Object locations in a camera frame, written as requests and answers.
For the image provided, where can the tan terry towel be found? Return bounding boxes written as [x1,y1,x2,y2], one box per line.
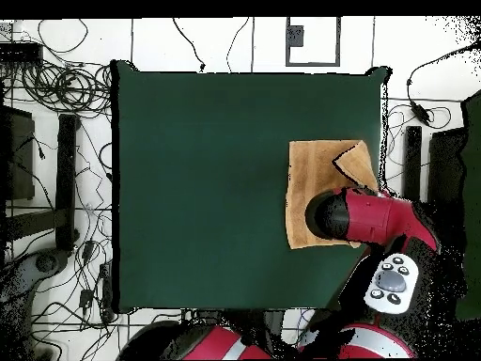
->
[285,139,380,250]

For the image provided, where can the dark flat panel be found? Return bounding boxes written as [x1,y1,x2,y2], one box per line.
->
[0,105,36,201]
[427,127,468,227]

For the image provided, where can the dark green table cloth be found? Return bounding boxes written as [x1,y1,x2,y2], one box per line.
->
[111,59,393,313]

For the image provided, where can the small grey floor box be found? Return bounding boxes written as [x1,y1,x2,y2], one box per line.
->
[288,24,304,48]

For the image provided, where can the black stand bar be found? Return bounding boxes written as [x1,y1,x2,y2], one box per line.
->
[54,113,81,252]
[403,125,424,202]

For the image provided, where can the dark swivel chair base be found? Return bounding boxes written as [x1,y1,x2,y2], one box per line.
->
[0,248,70,304]

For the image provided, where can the black electronics box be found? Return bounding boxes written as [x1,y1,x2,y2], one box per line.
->
[0,41,45,64]

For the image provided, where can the black cable with plug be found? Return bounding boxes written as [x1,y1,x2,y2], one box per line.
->
[171,17,207,73]

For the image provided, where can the thin black cable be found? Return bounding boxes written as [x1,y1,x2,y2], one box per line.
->
[225,16,251,73]

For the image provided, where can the grey square floor frame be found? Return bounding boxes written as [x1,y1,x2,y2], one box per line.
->
[285,16,342,68]

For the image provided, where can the black cable with adapter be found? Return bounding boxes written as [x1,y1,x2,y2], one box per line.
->
[405,43,481,131]

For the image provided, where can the coiled black cables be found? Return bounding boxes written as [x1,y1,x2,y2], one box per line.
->
[20,59,113,115]

